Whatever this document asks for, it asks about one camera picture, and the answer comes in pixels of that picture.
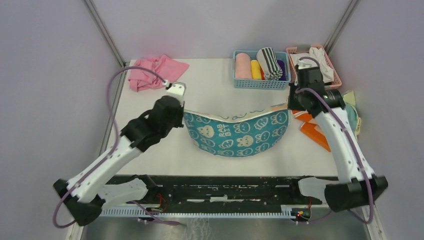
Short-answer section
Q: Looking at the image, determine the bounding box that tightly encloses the light blue yellow towel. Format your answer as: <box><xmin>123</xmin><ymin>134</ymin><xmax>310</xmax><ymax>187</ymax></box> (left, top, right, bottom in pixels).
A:
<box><xmin>342</xmin><ymin>90</ymin><xmax>362</xmax><ymax>139</ymax></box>

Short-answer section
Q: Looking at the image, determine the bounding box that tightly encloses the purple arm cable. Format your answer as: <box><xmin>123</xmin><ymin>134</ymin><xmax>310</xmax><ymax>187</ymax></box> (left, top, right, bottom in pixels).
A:
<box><xmin>294</xmin><ymin>56</ymin><xmax>375</xmax><ymax>225</ymax></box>
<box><xmin>52</xmin><ymin>66</ymin><xmax>186</xmax><ymax>229</ymax></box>

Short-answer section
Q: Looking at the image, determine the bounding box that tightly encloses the rolled purple towel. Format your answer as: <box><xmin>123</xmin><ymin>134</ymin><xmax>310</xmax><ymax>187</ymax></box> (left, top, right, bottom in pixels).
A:
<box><xmin>277</xmin><ymin>59</ymin><xmax>287</xmax><ymax>82</ymax></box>

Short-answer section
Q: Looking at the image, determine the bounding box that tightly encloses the white folded cloth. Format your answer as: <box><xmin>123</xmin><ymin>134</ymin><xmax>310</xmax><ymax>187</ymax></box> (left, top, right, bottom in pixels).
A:
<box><xmin>289</xmin><ymin>47</ymin><xmax>334</xmax><ymax>84</ymax></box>

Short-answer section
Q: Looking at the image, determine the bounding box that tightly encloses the rolled yellow towel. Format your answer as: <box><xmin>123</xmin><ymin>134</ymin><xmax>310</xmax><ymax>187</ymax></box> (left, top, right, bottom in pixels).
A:
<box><xmin>250</xmin><ymin>59</ymin><xmax>262</xmax><ymax>80</ymax></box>

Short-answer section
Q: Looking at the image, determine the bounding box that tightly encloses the blue plastic basket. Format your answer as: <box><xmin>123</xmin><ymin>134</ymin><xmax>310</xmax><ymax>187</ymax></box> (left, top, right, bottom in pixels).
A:
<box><xmin>232</xmin><ymin>50</ymin><xmax>292</xmax><ymax>91</ymax></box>

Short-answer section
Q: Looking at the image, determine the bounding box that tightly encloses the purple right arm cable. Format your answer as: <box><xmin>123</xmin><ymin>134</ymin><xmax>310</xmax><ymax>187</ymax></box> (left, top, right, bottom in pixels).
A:
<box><xmin>294</xmin><ymin>56</ymin><xmax>375</xmax><ymax>225</ymax></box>

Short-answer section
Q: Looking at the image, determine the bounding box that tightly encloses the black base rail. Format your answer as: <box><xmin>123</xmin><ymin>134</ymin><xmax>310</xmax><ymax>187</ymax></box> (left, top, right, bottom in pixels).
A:
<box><xmin>108</xmin><ymin>175</ymin><xmax>323</xmax><ymax>214</ymax></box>

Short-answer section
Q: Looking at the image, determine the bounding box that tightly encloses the teal rabbit pattern towel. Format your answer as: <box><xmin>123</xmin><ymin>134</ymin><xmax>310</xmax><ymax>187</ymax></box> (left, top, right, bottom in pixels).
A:
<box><xmin>183</xmin><ymin>103</ymin><xmax>291</xmax><ymax>158</ymax></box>

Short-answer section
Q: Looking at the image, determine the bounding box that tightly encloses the aluminium frame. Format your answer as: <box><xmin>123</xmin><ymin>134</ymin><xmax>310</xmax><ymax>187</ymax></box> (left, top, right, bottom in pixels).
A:
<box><xmin>83</xmin><ymin>0</ymin><xmax>386</xmax><ymax>240</ymax></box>

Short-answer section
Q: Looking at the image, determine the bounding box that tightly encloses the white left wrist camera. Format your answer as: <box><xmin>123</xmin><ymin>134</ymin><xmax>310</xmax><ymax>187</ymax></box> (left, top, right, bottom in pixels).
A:
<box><xmin>165</xmin><ymin>81</ymin><xmax>186</xmax><ymax>102</ymax></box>

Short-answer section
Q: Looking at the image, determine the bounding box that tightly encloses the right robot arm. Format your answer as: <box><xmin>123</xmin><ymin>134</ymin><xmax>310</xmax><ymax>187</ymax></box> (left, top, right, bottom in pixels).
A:
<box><xmin>288</xmin><ymin>64</ymin><xmax>388</xmax><ymax>212</ymax></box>

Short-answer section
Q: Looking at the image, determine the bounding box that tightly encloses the crumpled pink towel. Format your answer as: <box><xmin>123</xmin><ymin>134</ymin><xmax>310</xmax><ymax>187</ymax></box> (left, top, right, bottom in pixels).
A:
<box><xmin>128</xmin><ymin>54</ymin><xmax>190</xmax><ymax>92</ymax></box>

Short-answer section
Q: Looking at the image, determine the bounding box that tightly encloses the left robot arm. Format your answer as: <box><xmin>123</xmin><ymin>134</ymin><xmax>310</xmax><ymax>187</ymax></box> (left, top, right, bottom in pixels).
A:
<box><xmin>52</xmin><ymin>95</ymin><xmax>184</xmax><ymax>229</ymax></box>

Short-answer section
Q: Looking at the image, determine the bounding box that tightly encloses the white cable duct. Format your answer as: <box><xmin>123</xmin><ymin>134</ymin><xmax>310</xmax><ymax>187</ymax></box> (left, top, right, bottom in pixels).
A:
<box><xmin>100</xmin><ymin>204</ymin><xmax>307</xmax><ymax>220</ymax></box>

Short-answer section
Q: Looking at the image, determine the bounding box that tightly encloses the rolled peach towel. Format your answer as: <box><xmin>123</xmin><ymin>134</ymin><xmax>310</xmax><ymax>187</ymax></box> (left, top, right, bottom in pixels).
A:
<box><xmin>234</xmin><ymin>52</ymin><xmax>252</xmax><ymax>80</ymax></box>

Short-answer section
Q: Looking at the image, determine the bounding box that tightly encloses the orange white towel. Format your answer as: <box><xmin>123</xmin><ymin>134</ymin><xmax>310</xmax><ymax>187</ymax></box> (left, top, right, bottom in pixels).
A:
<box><xmin>292</xmin><ymin>110</ymin><xmax>331</xmax><ymax>152</ymax></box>

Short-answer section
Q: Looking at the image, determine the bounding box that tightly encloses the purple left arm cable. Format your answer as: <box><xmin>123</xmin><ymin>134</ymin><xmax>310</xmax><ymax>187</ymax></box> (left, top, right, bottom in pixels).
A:
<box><xmin>52</xmin><ymin>66</ymin><xmax>186</xmax><ymax>229</ymax></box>

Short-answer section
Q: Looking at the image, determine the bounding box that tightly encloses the rolled striped towel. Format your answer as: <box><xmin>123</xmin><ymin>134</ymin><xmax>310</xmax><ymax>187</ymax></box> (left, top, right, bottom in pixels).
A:
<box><xmin>256</xmin><ymin>47</ymin><xmax>283</xmax><ymax>81</ymax></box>

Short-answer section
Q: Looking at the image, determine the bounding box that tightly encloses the pink plastic basket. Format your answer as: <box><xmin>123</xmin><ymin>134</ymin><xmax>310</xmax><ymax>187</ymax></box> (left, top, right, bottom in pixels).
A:
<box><xmin>286</xmin><ymin>44</ymin><xmax>342</xmax><ymax>89</ymax></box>

